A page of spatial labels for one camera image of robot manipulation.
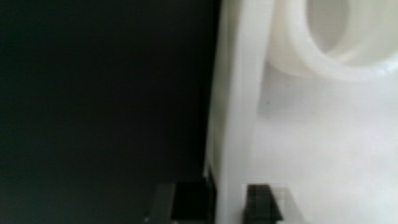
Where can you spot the white square table top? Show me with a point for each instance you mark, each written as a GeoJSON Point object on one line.
{"type": "Point", "coordinates": [302, 130]}

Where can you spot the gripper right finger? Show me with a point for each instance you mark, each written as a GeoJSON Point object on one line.
{"type": "Point", "coordinates": [261, 212]}

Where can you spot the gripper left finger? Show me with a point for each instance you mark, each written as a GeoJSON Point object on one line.
{"type": "Point", "coordinates": [182, 204]}

